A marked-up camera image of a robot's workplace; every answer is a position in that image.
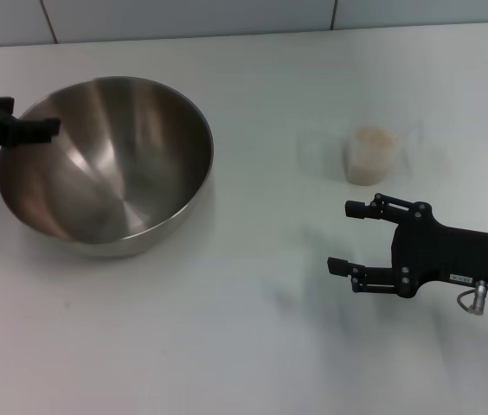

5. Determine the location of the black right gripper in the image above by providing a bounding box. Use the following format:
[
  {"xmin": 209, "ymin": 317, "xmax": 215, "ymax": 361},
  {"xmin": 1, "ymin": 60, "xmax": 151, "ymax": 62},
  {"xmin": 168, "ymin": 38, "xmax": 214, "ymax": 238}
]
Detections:
[{"xmin": 327, "ymin": 193, "xmax": 488, "ymax": 299}]

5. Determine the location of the white rice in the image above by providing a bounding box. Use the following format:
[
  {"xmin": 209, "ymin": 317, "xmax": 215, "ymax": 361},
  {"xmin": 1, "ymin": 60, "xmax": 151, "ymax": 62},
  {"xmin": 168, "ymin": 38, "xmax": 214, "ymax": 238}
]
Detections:
[{"xmin": 347, "ymin": 124, "xmax": 399, "ymax": 186}]

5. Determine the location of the clear plastic measuring cup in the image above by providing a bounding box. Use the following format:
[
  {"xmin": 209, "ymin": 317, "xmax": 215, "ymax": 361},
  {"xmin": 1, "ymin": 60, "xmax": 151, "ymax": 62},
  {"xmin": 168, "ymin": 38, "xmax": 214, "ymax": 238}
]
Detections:
[{"xmin": 341, "ymin": 122, "xmax": 425, "ymax": 188}]

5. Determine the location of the stainless steel mixing bowl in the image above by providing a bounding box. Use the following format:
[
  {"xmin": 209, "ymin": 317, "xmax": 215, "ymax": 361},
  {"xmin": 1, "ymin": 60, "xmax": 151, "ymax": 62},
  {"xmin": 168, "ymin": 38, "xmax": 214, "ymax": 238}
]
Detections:
[{"xmin": 0, "ymin": 76, "xmax": 215, "ymax": 259}]

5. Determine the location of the right gripper connector cable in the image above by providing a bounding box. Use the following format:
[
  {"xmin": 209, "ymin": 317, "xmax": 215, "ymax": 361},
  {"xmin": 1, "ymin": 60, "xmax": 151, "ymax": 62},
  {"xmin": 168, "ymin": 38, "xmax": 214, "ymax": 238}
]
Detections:
[{"xmin": 455, "ymin": 279, "xmax": 488, "ymax": 315}]

